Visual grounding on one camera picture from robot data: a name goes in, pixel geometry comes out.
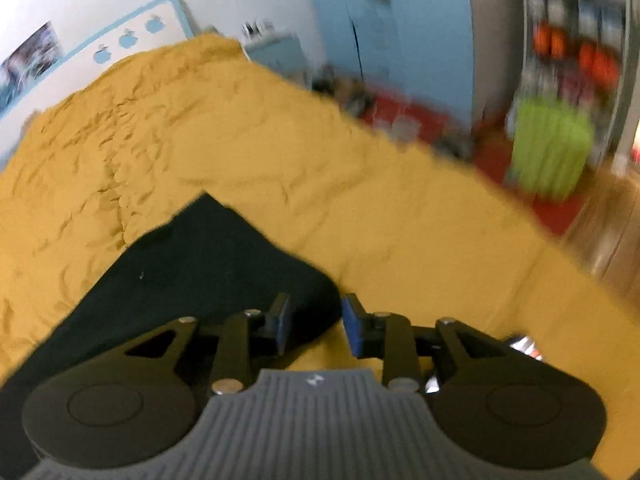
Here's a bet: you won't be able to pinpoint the wall poster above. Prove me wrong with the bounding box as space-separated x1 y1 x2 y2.
0 22 62 112

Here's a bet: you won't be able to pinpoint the blue nightstand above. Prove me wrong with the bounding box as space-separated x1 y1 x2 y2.
243 34 309 86

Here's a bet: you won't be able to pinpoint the blue wardrobe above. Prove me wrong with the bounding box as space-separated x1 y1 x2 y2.
312 0 474 125

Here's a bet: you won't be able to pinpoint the white blue headboard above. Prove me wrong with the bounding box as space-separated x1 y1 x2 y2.
1 0 193 166

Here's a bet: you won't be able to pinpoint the mustard yellow bedspread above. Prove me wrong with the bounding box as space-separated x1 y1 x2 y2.
1 35 639 479

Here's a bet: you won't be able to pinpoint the shelf with toys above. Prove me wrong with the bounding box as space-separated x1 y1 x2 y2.
508 0 639 168

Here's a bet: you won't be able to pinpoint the black pants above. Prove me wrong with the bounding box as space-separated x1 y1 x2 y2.
1 194 342 479

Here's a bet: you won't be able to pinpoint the lime green fabric bin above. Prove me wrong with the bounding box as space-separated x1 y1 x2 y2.
511 96 594 202

